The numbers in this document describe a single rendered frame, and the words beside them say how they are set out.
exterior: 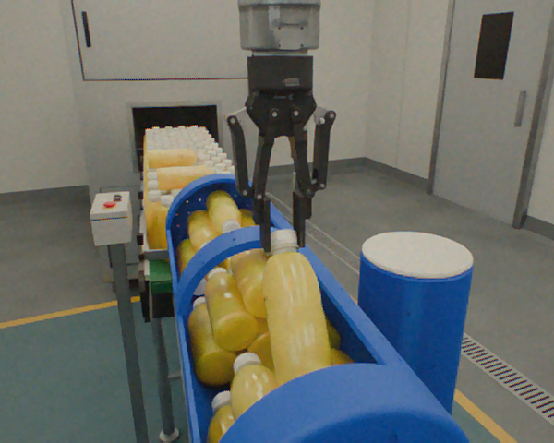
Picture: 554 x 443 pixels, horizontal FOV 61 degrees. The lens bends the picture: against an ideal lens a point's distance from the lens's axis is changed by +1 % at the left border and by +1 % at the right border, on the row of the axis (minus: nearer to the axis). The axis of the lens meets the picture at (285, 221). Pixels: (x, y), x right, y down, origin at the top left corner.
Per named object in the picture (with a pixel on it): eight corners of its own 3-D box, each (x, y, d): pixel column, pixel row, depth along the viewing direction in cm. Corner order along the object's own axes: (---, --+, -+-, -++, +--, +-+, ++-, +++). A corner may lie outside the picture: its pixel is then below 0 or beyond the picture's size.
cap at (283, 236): (292, 249, 63) (289, 237, 63) (302, 241, 59) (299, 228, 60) (264, 252, 61) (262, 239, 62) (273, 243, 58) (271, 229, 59)
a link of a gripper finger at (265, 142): (282, 110, 53) (270, 108, 52) (264, 203, 56) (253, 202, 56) (273, 106, 56) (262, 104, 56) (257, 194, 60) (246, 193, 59)
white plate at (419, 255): (498, 262, 115) (497, 267, 115) (424, 225, 139) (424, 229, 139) (404, 282, 105) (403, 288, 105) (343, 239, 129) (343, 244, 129)
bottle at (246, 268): (295, 307, 75) (266, 260, 93) (281, 271, 72) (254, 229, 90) (253, 327, 74) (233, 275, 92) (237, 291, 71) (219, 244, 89)
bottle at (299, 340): (325, 396, 59) (298, 250, 65) (351, 395, 53) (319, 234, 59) (271, 407, 57) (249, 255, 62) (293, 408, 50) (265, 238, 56)
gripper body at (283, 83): (249, 54, 48) (253, 143, 51) (327, 53, 50) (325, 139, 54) (236, 53, 55) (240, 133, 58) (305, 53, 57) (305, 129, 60)
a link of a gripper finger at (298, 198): (292, 190, 60) (297, 189, 60) (293, 240, 63) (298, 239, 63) (299, 197, 58) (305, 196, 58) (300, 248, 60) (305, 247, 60)
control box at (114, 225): (94, 246, 134) (89, 212, 130) (100, 222, 152) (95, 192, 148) (131, 243, 136) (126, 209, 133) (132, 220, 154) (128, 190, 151)
